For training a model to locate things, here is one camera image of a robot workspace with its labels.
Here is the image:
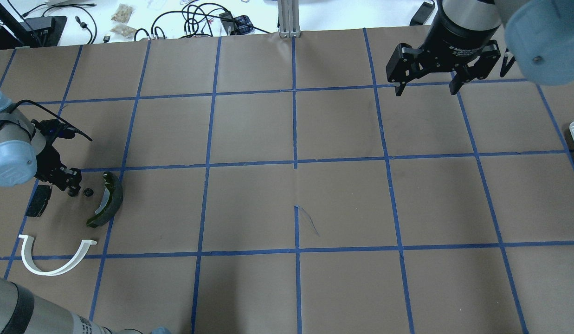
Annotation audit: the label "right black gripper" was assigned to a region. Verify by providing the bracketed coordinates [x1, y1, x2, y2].
[385, 19, 501, 96]

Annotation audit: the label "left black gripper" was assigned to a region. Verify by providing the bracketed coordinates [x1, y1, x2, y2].
[32, 119, 82, 197]

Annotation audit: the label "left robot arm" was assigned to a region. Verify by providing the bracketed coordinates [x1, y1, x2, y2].
[0, 91, 114, 334]

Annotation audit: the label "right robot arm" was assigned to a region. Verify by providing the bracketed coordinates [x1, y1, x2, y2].
[385, 0, 574, 96]

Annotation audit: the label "black brake pad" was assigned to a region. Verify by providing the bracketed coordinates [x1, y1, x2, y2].
[25, 185, 52, 218]

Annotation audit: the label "green brake shoe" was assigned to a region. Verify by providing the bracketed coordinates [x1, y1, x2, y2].
[86, 172, 123, 228]

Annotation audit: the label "black power adapter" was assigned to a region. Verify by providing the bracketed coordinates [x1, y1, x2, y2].
[408, 0, 437, 26]

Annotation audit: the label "aluminium pillar right side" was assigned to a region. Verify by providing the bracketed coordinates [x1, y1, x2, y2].
[277, 0, 301, 39]

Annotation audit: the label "black box on desk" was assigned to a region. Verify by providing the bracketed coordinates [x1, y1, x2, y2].
[0, 16, 68, 50]

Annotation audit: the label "white curved plastic bracket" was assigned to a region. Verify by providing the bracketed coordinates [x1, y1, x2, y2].
[18, 234, 98, 277]

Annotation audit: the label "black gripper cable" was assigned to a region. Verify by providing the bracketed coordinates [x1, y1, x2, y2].
[0, 100, 93, 142]

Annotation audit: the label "tangled black cables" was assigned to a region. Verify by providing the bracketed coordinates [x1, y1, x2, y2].
[134, 2, 271, 41]

